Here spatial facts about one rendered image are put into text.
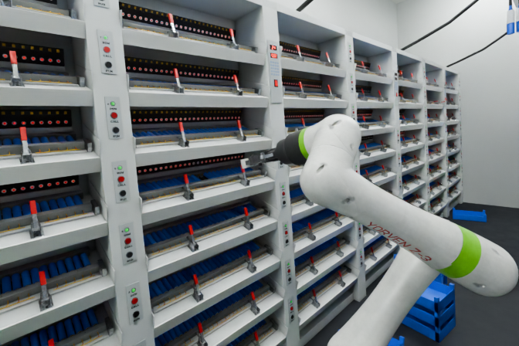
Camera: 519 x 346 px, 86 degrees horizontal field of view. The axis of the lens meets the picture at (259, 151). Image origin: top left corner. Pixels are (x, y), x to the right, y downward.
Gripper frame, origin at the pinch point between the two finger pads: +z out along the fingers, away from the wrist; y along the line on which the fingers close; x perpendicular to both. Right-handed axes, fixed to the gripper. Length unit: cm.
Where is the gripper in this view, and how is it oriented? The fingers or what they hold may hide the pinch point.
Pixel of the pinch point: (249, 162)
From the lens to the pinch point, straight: 93.2
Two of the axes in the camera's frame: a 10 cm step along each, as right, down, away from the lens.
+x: -2.2, -9.7, 0.9
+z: -6.5, 2.1, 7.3
